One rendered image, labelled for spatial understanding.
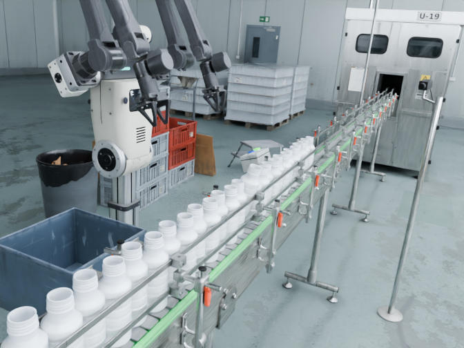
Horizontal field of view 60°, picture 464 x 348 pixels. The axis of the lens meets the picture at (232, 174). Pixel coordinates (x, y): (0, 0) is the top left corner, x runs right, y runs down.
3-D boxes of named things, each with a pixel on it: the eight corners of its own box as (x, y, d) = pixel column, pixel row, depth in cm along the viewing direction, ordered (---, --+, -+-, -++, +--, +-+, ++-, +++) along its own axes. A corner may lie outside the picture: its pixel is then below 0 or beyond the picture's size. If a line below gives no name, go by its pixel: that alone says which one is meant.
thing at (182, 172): (168, 190, 434) (168, 170, 427) (136, 183, 448) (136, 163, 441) (195, 175, 488) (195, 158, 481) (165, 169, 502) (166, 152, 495)
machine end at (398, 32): (428, 182, 535) (468, 12, 471) (323, 162, 589) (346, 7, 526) (429, 157, 674) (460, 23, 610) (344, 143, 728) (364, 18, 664)
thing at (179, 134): (170, 150, 421) (170, 129, 414) (137, 143, 435) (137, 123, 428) (197, 139, 475) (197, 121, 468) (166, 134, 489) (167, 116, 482)
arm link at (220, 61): (202, 48, 172) (192, 47, 165) (226, 39, 167) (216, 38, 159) (210, 76, 174) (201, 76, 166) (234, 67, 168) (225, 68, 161)
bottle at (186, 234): (189, 271, 100) (192, 208, 95) (199, 283, 95) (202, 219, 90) (166, 275, 97) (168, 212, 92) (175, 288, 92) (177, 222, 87)
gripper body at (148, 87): (170, 97, 133) (163, 74, 132) (151, 99, 124) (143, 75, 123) (154, 102, 136) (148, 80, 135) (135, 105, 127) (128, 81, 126)
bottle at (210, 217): (222, 258, 107) (226, 200, 102) (207, 266, 102) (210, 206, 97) (206, 250, 110) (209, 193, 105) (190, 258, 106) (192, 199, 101)
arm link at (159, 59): (139, 43, 132) (121, 43, 125) (167, 31, 127) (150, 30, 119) (150, 79, 134) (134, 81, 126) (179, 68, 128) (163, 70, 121)
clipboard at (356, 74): (364, 92, 543) (368, 68, 533) (346, 90, 552) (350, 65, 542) (364, 92, 546) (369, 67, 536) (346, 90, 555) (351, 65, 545)
